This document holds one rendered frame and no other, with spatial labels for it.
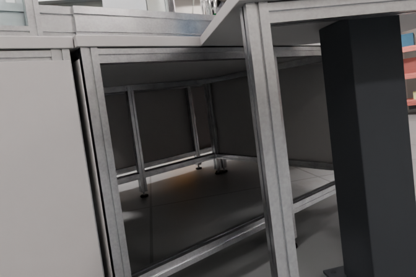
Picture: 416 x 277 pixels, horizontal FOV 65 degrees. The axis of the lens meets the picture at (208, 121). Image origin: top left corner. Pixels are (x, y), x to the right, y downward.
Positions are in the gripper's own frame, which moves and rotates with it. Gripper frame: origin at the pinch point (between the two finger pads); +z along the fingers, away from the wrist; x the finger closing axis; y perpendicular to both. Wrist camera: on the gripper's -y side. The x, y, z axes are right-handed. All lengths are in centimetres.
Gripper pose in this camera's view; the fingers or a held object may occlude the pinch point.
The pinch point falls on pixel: (221, 3)
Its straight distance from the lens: 157.8
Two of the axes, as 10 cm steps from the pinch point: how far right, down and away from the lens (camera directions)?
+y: 5.4, 6.4, -5.4
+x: 7.8, -1.5, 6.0
